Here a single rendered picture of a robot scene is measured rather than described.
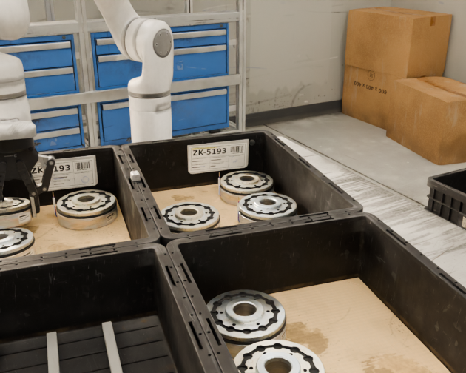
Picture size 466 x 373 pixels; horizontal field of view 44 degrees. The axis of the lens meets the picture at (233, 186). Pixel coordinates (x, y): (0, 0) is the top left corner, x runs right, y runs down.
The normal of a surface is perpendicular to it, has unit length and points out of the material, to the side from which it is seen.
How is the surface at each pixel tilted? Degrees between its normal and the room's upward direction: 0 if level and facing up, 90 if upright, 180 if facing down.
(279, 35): 90
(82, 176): 90
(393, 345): 0
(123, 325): 0
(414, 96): 88
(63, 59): 90
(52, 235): 0
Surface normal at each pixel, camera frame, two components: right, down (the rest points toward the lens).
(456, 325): -0.95, 0.12
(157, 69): 0.73, 0.32
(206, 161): 0.31, 0.37
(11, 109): 0.56, 0.18
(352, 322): 0.00, -0.92
